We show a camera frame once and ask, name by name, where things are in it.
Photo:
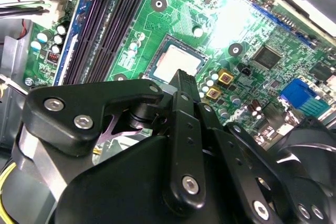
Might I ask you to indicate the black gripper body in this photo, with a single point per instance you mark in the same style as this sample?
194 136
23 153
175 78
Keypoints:
118 195

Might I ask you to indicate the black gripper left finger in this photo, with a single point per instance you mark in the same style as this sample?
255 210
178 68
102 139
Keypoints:
65 108

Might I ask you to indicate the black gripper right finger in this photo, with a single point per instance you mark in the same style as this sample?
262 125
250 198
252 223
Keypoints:
236 155

